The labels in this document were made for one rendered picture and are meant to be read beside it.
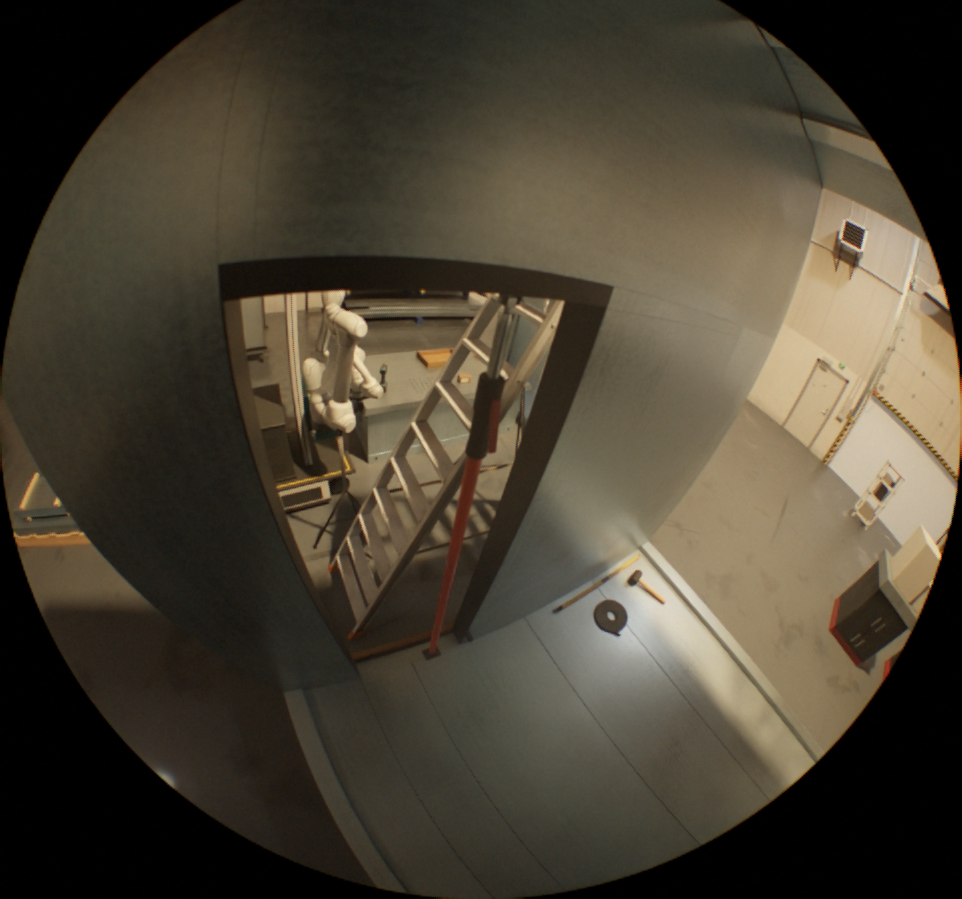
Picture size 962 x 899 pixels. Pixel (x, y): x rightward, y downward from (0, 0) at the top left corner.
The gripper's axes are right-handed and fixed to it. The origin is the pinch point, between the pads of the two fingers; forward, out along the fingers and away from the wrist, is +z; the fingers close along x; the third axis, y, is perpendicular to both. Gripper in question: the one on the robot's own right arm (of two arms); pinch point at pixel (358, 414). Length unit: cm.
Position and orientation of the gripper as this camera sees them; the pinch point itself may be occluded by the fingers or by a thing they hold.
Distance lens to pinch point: 258.6
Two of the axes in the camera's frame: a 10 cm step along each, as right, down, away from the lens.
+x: 5.5, 5.6, -6.2
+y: -8.1, 1.9, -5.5
